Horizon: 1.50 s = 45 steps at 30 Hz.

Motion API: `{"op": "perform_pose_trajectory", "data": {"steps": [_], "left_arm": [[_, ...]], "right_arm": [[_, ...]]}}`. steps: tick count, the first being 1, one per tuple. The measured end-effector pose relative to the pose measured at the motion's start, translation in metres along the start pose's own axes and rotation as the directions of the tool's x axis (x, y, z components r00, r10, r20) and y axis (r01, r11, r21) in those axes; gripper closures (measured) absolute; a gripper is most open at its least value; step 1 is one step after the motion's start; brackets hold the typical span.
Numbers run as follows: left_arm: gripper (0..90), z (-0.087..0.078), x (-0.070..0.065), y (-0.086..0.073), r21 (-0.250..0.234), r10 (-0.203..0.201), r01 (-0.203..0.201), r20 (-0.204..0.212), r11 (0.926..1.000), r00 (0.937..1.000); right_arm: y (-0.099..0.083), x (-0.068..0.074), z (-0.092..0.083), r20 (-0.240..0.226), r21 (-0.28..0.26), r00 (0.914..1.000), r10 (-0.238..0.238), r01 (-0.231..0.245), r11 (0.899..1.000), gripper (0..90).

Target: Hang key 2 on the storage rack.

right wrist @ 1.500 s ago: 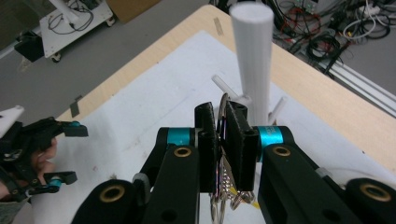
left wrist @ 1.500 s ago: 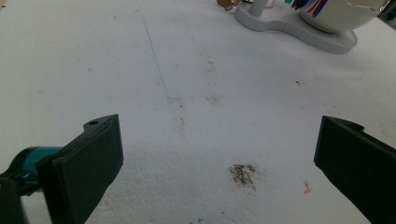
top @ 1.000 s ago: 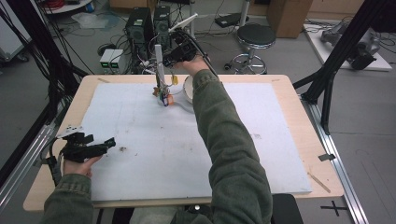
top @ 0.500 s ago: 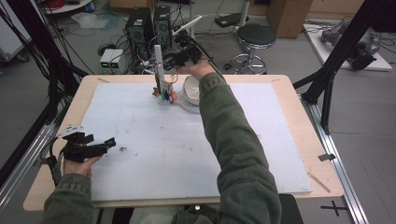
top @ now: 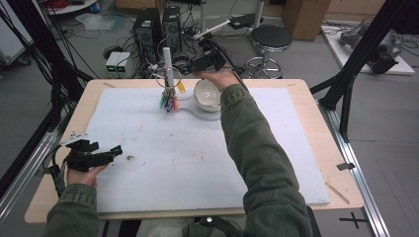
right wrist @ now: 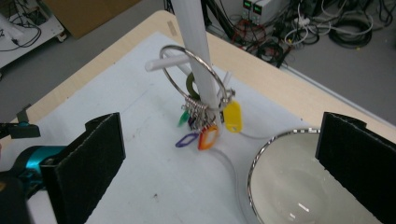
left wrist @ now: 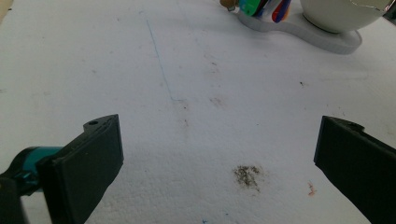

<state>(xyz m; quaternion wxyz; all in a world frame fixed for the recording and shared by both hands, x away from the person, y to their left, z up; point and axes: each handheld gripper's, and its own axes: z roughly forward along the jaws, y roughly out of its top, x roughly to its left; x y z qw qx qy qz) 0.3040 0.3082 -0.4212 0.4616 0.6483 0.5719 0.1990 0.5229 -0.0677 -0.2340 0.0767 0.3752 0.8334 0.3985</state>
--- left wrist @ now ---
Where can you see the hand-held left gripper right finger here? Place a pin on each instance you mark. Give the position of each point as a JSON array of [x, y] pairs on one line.
[[358, 161]]

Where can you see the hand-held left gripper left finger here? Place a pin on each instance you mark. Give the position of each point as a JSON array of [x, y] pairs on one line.
[[77, 174]]

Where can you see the white stand with post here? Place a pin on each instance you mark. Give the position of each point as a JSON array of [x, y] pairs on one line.
[[311, 34]]

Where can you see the white foam mat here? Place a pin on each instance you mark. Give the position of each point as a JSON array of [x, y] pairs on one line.
[[193, 109]]

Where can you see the white eggshell-shaped bowl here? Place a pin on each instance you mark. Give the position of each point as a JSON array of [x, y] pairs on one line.
[[336, 14]]

